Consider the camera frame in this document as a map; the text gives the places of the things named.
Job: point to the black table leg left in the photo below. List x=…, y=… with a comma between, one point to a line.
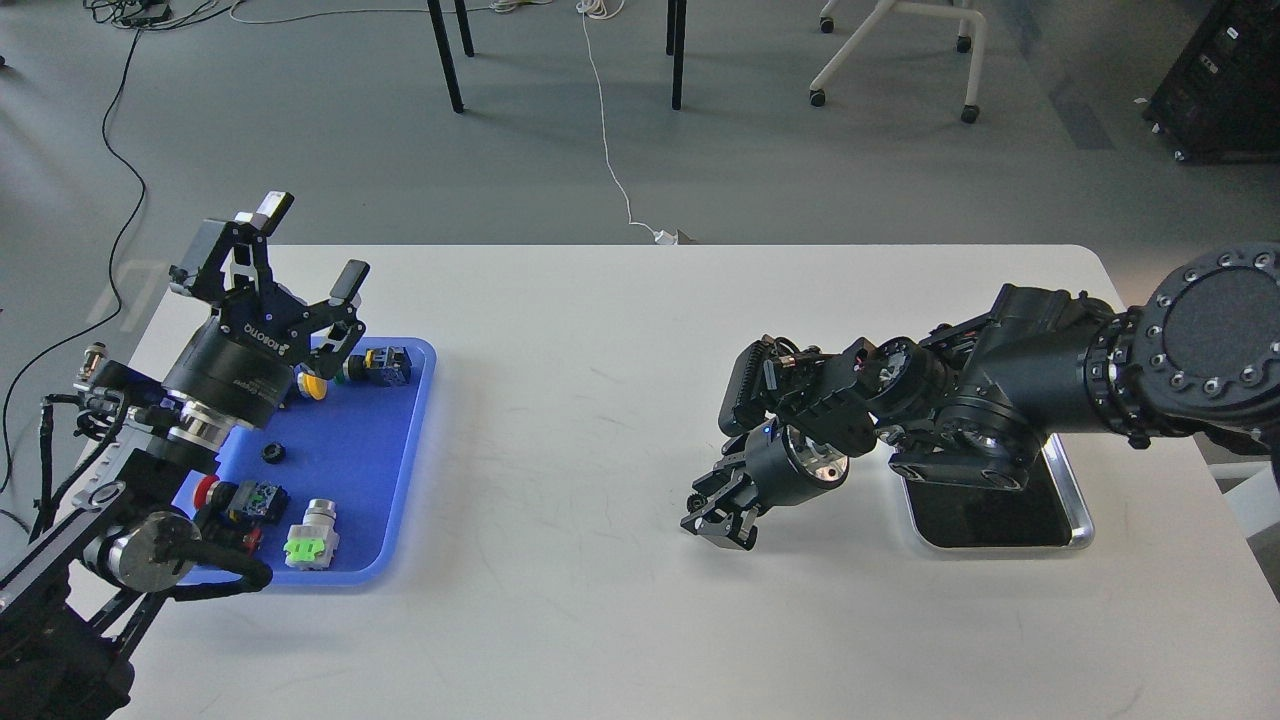
x=443, y=45

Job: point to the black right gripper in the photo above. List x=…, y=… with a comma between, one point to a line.
x=773, y=465

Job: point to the black table leg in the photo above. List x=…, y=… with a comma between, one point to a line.
x=676, y=20
x=443, y=45

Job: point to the green push button switch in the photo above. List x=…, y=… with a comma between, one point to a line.
x=385, y=366

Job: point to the blue plastic tray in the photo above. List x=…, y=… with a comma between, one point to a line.
x=356, y=448

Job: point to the silver metal tray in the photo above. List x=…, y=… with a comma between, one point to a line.
x=1050, y=515

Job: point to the black equipment case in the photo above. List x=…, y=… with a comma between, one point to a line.
x=1219, y=102

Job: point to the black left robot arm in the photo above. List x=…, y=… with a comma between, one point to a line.
x=90, y=585

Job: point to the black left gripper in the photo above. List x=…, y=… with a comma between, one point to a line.
x=241, y=362

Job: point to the yellow push button switch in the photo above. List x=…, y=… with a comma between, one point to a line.
x=305, y=387

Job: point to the red push button switch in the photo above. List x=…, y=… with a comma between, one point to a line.
x=233, y=515

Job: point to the green silver push button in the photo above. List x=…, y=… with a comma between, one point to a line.
x=313, y=544

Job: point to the black table leg right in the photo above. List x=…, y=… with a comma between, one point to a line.
x=676, y=20

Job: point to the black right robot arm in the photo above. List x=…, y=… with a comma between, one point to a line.
x=971, y=411

